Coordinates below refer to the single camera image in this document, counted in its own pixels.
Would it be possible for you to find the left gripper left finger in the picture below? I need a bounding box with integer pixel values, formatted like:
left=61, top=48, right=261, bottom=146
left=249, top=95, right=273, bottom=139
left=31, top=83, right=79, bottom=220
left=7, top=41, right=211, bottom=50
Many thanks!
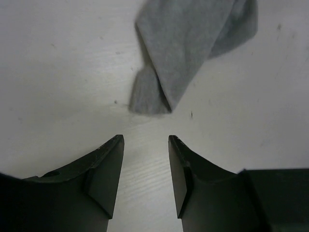
left=0, top=135, right=125, bottom=232

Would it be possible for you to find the grey tank top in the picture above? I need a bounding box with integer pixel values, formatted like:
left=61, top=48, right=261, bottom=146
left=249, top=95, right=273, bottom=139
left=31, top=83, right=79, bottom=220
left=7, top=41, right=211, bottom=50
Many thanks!
left=129, top=0, right=258, bottom=116

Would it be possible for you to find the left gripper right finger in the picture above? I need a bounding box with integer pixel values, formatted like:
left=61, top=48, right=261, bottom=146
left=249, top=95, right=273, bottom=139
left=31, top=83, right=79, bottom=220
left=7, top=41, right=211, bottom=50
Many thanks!
left=169, top=135, right=309, bottom=232

